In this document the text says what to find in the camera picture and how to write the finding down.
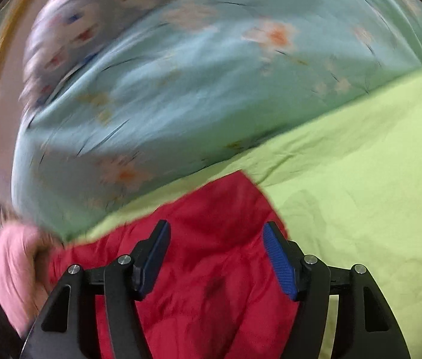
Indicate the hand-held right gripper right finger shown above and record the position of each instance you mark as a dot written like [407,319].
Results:
[280,261]

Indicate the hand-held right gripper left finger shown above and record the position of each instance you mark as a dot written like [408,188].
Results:
[154,258]

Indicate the red quilted jacket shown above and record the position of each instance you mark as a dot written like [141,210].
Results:
[211,213]

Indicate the green bed sheet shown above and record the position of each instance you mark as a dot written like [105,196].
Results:
[364,175]

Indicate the pink quilt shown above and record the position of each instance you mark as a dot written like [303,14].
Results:
[12,269]

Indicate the teal floral quilt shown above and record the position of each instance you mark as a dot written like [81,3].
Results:
[196,82]

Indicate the cartoon printed pillow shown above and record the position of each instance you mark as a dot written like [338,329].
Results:
[83,26]

